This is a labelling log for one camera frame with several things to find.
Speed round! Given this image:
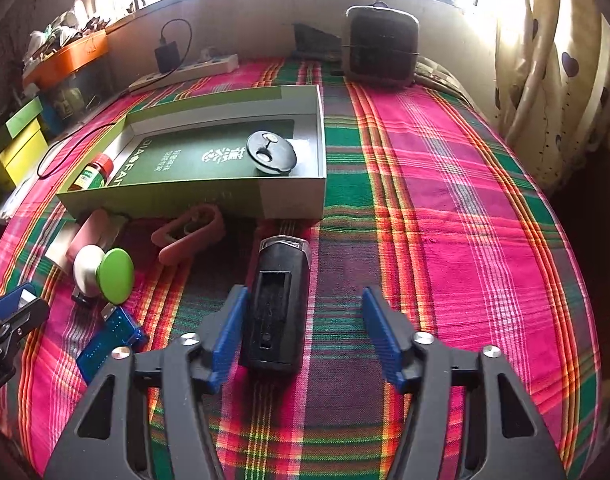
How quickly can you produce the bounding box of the green cardboard box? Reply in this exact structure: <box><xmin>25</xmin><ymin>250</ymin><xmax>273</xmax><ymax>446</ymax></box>
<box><xmin>56</xmin><ymin>84</ymin><xmax>327</xmax><ymax>221</ymax></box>

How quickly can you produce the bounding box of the grey black space heater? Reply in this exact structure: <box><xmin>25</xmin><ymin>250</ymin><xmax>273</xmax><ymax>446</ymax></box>
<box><xmin>341</xmin><ymin>4</ymin><xmax>420</xmax><ymax>87</ymax></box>

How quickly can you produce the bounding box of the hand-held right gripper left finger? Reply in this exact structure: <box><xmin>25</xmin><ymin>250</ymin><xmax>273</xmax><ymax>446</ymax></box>
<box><xmin>44</xmin><ymin>284</ymin><xmax>251</xmax><ymax>480</ymax></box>

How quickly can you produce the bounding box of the black rectangular device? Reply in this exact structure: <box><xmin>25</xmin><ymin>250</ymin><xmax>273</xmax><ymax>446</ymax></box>
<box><xmin>239</xmin><ymin>235</ymin><xmax>311</xmax><ymax>375</ymax></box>

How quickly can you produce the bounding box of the red capped small bottle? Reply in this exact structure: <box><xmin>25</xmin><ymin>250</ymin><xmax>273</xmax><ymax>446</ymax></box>
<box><xmin>69</xmin><ymin>154</ymin><xmax>113</xmax><ymax>191</ymax></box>

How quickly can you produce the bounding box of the plaid blanket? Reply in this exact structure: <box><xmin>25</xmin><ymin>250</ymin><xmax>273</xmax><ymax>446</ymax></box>
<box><xmin>0</xmin><ymin>55</ymin><xmax>603</xmax><ymax>480</ymax></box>

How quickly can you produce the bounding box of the yellow box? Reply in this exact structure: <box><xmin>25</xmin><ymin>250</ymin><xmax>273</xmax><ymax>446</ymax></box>
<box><xmin>0</xmin><ymin>120</ymin><xmax>49</xmax><ymax>186</ymax></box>

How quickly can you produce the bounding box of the dark folded cloth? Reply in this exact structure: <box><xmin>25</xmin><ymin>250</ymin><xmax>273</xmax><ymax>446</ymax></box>
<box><xmin>291</xmin><ymin>22</ymin><xmax>345</xmax><ymax>61</ymax></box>

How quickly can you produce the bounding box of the heart print curtain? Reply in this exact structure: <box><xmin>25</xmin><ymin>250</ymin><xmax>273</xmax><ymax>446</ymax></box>
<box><xmin>494</xmin><ymin>0</ymin><xmax>610</xmax><ymax>192</ymax></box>

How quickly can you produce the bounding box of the white and green spool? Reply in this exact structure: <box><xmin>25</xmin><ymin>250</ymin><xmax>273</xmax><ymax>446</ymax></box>
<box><xmin>72</xmin><ymin>245</ymin><xmax>135</xmax><ymax>306</ymax></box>

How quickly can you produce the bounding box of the pink carabiner clip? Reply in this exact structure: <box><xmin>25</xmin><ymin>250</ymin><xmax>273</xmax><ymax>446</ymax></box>
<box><xmin>152</xmin><ymin>205</ymin><xmax>225</xmax><ymax>265</ymax></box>

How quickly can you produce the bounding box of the blue transparent usb tester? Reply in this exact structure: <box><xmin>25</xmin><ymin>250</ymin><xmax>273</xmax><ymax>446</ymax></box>
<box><xmin>76</xmin><ymin>305</ymin><xmax>148</xmax><ymax>378</ymax></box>

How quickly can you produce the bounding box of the orange tray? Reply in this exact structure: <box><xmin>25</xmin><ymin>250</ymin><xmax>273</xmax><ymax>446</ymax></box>
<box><xmin>24</xmin><ymin>30</ymin><xmax>109</xmax><ymax>86</ymax></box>

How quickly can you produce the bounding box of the white power strip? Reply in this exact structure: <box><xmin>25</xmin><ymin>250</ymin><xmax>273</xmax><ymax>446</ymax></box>
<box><xmin>129</xmin><ymin>54</ymin><xmax>239</xmax><ymax>92</ymax></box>

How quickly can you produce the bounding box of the black adapter cable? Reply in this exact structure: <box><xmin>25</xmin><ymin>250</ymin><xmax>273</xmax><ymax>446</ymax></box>
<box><xmin>157</xmin><ymin>19</ymin><xmax>194</xmax><ymax>80</ymax></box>

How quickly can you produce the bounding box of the clutter pile in tray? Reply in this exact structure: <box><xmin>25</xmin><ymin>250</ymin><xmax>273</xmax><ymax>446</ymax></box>
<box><xmin>22</xmin><ymin>0</ymin><xmax>111</xmax><ymax>56</ymax></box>

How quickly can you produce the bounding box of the black power adapter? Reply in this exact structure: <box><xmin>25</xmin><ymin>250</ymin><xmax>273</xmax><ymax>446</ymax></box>
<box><xmin>155</xmin><ymin>42</ymin><xmax>182</xmax><ymax>73</ymax></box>

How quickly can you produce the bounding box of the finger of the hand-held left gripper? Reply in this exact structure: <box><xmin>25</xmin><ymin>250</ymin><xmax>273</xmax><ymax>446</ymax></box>
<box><xmin>0</xmin><ymin>283</ymin><xmax>39</xmax><ymax>319</ymax></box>
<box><xmin>0</xmin><ymin>301</ymin><xmax>51</xmax><ymax>361</ymax></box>

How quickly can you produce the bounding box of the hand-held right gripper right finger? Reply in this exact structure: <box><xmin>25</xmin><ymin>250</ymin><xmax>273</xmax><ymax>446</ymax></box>
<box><xmin>361</xmin><ymin>286</ymin><xmax>568</xmax><ymax>480</ymax></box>

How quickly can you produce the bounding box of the black round lid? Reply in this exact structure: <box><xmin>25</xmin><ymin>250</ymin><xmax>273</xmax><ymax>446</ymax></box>
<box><xmin>247</xmin><ymin>130</ymin><xmax>298</xmax><ymax>177</ymax></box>

